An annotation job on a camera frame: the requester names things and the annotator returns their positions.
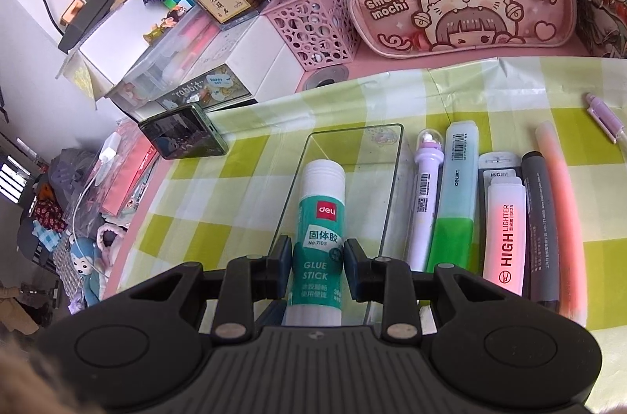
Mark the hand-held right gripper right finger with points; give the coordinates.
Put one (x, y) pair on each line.
(352, 268)

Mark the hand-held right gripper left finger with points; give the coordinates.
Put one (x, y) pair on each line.
(281, 264)

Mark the white green glue stick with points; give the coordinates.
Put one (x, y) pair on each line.
(318, 218)

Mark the purple pen with cartoon cap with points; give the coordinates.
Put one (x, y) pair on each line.
(423, 198)

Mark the clear plastic tray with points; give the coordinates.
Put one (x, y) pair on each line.
(360, 164)

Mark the neon orange highlighter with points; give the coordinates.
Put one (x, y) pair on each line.
(507, 237)

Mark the long neon pink pen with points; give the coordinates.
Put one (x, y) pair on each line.
(558, 208)

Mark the small purple pen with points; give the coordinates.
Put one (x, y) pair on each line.
(603, 118)

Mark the green highlighter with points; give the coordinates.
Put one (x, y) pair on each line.
(453, 208)

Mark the smartphone with green case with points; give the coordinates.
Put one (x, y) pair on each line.
(181, 132)

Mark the pink flat box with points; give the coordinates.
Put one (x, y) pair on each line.
(130, 179)

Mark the grey marker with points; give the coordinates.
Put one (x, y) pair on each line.
(539, 228)

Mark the round metal desk grommet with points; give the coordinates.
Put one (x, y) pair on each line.
(327, 77)

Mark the blue plush toy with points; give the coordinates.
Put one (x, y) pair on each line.
(83, 267)

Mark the white charger plug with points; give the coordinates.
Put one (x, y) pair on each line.
(110, 147)

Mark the clear plastic drawer organizer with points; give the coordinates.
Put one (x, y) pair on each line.
(196, 56)

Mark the green checked tablecloth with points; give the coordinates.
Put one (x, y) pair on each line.
(514, 100)

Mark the pink perforated pen holder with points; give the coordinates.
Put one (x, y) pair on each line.
(308, 27)

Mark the small figurine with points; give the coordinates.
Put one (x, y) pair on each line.
(161, 27)

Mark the yellow sticker sheet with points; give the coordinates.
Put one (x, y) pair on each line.
(81, 76)

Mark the white storage box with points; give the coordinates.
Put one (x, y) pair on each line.
(112, 37)

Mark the small brown box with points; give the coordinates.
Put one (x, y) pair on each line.
(73, 11)

